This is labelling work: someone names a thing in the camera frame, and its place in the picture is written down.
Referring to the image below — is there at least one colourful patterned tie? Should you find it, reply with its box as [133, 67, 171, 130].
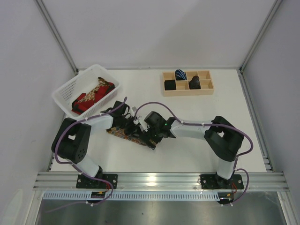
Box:
[106, 127, 156, 150]

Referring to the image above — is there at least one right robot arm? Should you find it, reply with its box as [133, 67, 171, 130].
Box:
[144, 112, 246, 189]

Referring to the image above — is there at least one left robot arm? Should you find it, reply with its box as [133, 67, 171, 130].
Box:
[51, 98, 129, 182]

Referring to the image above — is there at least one beige patterned tie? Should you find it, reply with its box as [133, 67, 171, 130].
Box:
[79, 77, 111, 103]

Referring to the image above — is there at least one red tie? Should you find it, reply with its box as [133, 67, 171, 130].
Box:
[72, 82, 115, 115]

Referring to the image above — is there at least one rolled black tie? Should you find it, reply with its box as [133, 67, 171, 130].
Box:
[164, 80, 176, 90]

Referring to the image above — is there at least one white plastic basket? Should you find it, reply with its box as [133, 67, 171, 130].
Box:
[52, 64, 120, 120]

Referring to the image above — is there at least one rolled dark brown tie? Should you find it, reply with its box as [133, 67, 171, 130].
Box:
[188, 75, 201, 90]

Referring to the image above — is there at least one rolled blue striped tie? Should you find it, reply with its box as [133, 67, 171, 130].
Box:
[174, 69, 187, 81]

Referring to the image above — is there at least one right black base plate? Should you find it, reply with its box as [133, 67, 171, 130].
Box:
[200, 174, 244, 190]

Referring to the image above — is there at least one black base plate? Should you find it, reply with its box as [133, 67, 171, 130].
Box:
[76, 173, 118, 189]
[200, 174, 244, 190]

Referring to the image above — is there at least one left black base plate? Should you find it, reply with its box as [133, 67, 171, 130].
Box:
[76, 173, 118, 189]

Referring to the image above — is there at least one aluminium mounting rail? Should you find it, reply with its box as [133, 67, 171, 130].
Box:
[33, 172, 289, 192]

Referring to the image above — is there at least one white slotted cable duct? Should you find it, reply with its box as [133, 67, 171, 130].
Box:
[43, 191, 220, 201]

